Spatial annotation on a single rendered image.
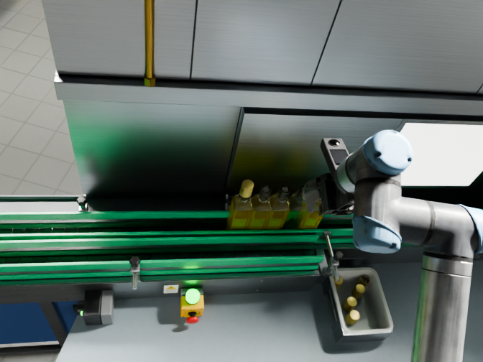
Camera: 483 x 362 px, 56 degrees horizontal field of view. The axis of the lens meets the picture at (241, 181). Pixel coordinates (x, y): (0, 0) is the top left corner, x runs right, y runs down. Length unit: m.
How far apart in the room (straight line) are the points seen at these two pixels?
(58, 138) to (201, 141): 1.73
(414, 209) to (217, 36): 0.60
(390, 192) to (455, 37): 0.63
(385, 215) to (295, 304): 0.89
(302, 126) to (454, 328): 0.72
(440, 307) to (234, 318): 0.86
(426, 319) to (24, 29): 3.47
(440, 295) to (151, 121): 0.85
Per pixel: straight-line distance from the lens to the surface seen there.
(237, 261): 1.37
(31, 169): 2.84
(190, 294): 1.42
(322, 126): 1.32
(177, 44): 1.11
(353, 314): 1.56
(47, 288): 1.46
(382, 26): 1.18
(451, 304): 0.80
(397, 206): 0.75
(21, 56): 3.58
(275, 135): 1.31
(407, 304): 1.74
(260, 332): 1.52
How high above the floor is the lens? 2.16
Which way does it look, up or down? 52 degrees down
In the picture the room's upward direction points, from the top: 14 degrees clockwise
